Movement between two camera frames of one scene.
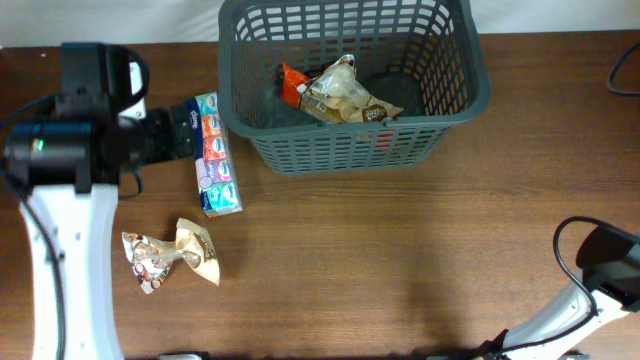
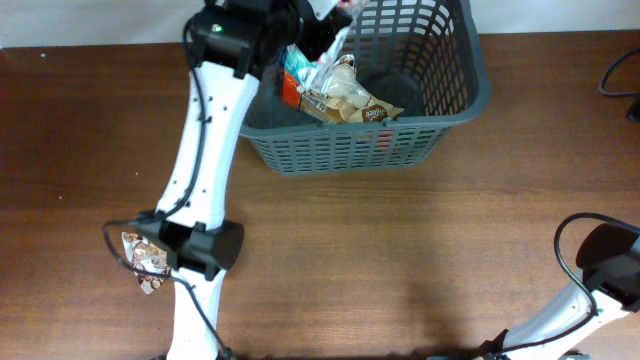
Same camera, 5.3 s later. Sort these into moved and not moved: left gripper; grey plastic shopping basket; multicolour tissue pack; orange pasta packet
Moved: left gripper; multicolour tissue pack
Not moved: orange pasta packet; grey plastic shopping basket
